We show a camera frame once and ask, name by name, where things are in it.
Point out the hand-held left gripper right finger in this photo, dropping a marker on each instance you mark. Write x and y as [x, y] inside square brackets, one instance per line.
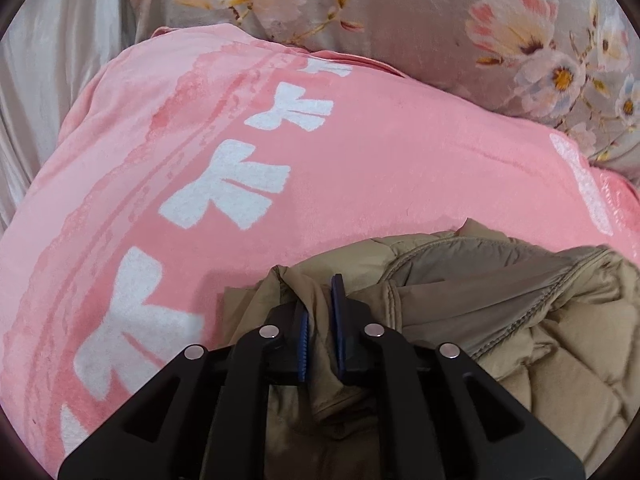
[340, 330]

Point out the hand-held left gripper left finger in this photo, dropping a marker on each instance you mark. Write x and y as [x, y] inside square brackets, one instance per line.
[303, 342]

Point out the tan quilted jacket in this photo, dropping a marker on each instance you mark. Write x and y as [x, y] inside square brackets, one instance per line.
[500, 310]

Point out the pink printed blanket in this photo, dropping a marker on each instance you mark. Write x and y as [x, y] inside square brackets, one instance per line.
[250, 170]

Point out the grey floral sheet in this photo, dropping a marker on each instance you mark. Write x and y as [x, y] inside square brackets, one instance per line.
[425, 15]

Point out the silver satin curtain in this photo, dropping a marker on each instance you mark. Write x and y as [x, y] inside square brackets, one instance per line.
[55, 70]

